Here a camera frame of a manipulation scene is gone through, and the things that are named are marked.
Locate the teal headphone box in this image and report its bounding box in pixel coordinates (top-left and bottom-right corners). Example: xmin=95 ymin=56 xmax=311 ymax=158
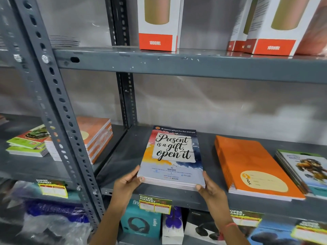
xmin=121 ymin=199 xmax=162 ymax=239

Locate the stack of cartoon cover notebooks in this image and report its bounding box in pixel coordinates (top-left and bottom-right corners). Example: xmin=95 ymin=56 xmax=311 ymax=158
xmin=275 ymin=149 xmax=327 ymax=200

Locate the blue headphone box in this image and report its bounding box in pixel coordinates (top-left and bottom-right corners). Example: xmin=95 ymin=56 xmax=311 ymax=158
xmin=247 ymin=219 xmax=304 ymax=245

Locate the yellow green price label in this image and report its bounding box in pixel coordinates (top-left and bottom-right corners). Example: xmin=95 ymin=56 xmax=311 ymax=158
xmin=291 ymin=221 xmax=327 ymax=245
xmin=229 ymin=209 xmax=263 ymax=227
xmin=139 ymin=194 xmax=172 ymax=215
xmin=36 ymin=179 xmax=68 ymax=199

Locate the stack of orange white notebooks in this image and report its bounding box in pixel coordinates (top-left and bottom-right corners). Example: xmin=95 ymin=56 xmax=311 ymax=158
xmin=44 ymin=116 xmax=113 ymax=165

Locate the stack of lettered cover notebooks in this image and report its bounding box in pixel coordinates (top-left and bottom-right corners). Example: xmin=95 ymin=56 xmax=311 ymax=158
xmin=137 ymin=126 xmax=206 ymax=192

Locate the person's right forearm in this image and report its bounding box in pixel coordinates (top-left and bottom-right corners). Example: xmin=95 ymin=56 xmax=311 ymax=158
xmin=213 ymin=218 xmax=252 ymax=245

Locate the person's left hand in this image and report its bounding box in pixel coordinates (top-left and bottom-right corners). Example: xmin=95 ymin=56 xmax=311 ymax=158
xmin=110 ymin=165 xmax=145 ymax=209

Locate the grey metal shelving rack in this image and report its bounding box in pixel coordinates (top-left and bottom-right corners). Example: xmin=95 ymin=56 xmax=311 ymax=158
xmin=0 ymin=0 xmax=327 ymax=245

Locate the white red bottle box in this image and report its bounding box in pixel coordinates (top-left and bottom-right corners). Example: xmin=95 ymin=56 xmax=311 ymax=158
xmin=234 ymin=0 xmax=259 ymax=52
xmin=227 ymin=7 xmax=243 ymax=52
xmin=244 ymin=0 xmax=323 ymax=56
xmin=137 ymin=0 xmax=184 ymax=52

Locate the black white headphone box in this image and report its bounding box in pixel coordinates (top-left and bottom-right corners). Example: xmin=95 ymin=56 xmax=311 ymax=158
xmin=184 ymin=210 xmax=226 ymax=245

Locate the person's right hand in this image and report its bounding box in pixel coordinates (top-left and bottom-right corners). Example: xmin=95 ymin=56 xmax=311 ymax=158
xmin=196 ymin=171 xmax=234 ymax=226

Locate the person's left forearm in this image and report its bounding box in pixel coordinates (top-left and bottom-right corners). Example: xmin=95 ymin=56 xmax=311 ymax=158
xmin=89 ymin=204 xmax=127 ymax=245

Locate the red thread wristband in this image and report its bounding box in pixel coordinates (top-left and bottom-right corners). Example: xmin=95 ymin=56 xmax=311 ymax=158
xmin=219 ymin=222 xmax=238 ymax=231

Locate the stack of green car notebooks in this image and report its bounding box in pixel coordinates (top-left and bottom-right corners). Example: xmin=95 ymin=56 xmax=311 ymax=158
xmin=6 ymin=124 xmax=50 ymax=158

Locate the clear plastic bag with blue pack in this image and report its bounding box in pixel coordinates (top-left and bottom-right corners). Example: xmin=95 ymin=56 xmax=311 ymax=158
xmin=15 ymin=181 xmax=93 ymax=245

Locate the white purple earphone box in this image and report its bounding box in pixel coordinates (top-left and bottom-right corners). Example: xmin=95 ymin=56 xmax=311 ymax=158
xmin=162 ymin=207 xmax=184 ymax=245

